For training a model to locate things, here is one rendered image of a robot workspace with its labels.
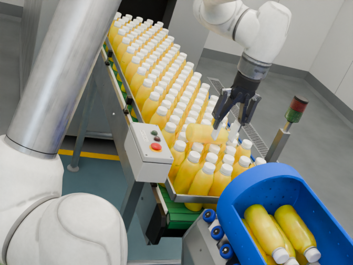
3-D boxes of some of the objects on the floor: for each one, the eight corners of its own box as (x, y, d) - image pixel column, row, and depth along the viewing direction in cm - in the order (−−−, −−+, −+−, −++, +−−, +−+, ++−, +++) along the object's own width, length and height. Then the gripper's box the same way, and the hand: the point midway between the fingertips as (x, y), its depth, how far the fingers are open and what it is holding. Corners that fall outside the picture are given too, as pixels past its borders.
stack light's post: (195, 303, 232) (283, 133, 180) (193, 297, 235) (279, 128, 184) (202, 303, 234) (291, 134, 182) (199, 296, 237) (286, 129, 185)
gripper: (228, 74, 122) (199, 143, 133) (281, 84, 129) (250, 148, 140) (218, 63, 128) (191, 129, 139) (270, 73, 135) (241, 135, 146)
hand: (225, 131), depth 138 cm, fingers open, 6 cm apart
